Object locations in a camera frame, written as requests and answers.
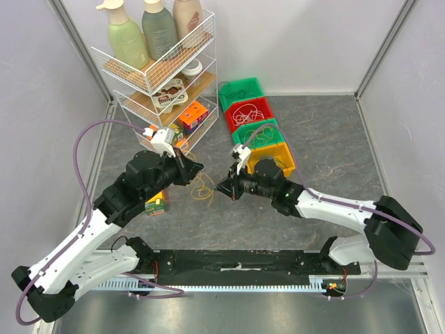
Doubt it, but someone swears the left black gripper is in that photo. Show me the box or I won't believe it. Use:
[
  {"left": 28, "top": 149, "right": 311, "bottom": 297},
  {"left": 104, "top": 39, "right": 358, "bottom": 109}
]
[{"left": 142, "top": 147, "right": 204, "bottom": 201}]

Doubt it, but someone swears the cable bundle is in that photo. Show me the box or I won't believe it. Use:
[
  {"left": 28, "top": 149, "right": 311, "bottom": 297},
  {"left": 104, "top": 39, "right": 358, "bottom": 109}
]
[{"left": 190, "top": 170, "right": 217, "bottom": 207}]

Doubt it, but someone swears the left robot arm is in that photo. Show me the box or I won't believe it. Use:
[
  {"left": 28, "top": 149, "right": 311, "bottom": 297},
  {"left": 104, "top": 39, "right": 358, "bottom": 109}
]
[{"left": 11, "top": 148, "right": 204, "bottom": 323}]

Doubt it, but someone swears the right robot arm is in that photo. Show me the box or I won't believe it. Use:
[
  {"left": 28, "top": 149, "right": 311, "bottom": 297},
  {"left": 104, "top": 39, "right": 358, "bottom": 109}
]
[{"left": 216, "top": 159, "right": 423, "bottom": 274}]

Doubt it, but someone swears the green yellow box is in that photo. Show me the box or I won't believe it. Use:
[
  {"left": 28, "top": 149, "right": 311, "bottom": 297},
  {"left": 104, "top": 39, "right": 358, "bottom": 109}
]
[{"left": 170, "top": 123, "right": 184, "bottom": 139}]

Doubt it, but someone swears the orange green juice carton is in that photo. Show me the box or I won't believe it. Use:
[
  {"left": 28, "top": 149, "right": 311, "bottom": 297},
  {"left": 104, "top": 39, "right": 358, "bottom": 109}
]
[{"left": 145, "top": 190, "right": 167, "bottom": 216}]

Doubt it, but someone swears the orange sponge pack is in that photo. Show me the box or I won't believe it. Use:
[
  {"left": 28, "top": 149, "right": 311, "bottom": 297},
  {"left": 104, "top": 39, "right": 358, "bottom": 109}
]
[{"left": 147, "top": 125, "right": 191, "bottom": 152}]

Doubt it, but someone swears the yellow plastic bin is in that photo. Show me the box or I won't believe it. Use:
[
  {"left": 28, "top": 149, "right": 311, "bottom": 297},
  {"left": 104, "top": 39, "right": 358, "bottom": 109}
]
[{"left": 248, "top": 142, "right": 296, "bottom": 177}]

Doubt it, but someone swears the orange purple box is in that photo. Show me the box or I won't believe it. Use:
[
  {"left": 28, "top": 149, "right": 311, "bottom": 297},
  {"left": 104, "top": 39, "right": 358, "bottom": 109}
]
[{"left": 178, "top": 101, "right": 209, "bottom": 135}]

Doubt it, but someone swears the near green plastic bin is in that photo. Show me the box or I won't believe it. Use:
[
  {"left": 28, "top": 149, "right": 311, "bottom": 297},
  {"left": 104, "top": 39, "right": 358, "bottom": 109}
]
[{"left": 232, "top": 118, "right": 284, "bottom": 150}]

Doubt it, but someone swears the green plastic bin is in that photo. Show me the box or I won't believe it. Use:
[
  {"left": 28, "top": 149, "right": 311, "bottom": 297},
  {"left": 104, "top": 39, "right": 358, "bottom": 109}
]
[
  {"left": 232, "top": 118, "right": 284, "bottom": 150},
  {"left": 218, "top": 77, "right": 264, "bottom": 112}
]

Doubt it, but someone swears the red plastic bin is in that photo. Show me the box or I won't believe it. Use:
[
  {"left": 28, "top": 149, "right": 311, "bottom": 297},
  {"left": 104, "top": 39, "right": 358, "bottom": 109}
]
[{"left": 225, "top": 97, "right": 274, "bottom": 134}]

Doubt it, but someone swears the yogurt multipack carton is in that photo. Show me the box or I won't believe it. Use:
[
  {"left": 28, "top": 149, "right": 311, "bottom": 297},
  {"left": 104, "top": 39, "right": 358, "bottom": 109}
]
[{"left": 153, "top": 79, "right": 188, "bottom": 113}]

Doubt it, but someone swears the far green plastic bin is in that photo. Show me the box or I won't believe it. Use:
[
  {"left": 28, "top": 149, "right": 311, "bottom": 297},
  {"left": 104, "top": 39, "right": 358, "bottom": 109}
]
[{"left": 218, "top": 77, "right": 264, "bottom": 112}]

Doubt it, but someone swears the paper cup with lid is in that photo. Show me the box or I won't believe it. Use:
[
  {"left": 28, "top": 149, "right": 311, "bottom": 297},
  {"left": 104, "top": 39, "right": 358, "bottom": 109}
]
[{"left": 181, "top": 58, "right": 203, "bottom": 77}]

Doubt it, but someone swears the light green pump bottle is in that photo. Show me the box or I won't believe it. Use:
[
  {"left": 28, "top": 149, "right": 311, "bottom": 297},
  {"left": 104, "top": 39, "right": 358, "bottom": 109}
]
[{"left": 96, "top": 0, "right": 150, "bottom": 69}]

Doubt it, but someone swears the dark green bottle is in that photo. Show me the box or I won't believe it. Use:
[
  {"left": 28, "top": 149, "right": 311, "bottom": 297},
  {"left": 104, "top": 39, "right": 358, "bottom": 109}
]
[{"left": 141, "top": 0, "right": 178, "bottom": 60}]

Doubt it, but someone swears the beige brown bottle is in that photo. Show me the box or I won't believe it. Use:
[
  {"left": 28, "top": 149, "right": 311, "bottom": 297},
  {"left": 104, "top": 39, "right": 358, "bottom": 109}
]
[{"left": 173, "top": 0, "right": 202, "bottom": 49}]

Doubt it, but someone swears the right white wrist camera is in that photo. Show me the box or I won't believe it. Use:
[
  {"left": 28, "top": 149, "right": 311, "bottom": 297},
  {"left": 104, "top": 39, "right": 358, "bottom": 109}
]
[{"left": 231, "top": 143, "right": 251, "bottom": 175}]

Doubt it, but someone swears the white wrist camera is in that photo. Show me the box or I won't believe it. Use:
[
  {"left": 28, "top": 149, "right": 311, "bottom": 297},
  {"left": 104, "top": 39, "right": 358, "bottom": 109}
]
[
  {"left": 143, "top": 127, "right": 176, "bottom": 157},
  {"left": 231, "top": 143, "right": 251, "bottom": 175}
]

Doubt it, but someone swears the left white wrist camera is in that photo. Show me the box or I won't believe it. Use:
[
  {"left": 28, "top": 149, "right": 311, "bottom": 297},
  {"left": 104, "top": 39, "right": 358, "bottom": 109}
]
[{"left": 143, "top": 127, "right": 176, "bottom": 157}]

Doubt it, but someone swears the white wire shelf rack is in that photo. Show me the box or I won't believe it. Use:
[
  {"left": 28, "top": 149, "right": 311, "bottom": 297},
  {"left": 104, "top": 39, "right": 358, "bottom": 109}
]
[{"left": 92, "top": 10, "right": 219, "bottom": 154}]

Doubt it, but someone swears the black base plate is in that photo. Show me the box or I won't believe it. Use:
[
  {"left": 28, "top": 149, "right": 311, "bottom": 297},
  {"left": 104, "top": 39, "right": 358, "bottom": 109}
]
[{"left": 135, "top": 249, "right": 361, "bottom": 278}]

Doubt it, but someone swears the white slotted cable duct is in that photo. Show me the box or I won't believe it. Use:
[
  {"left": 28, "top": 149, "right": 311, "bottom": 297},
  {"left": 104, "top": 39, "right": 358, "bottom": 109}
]
[{"left": 93, "top": 276, "right": 346, "bottom": 293}]

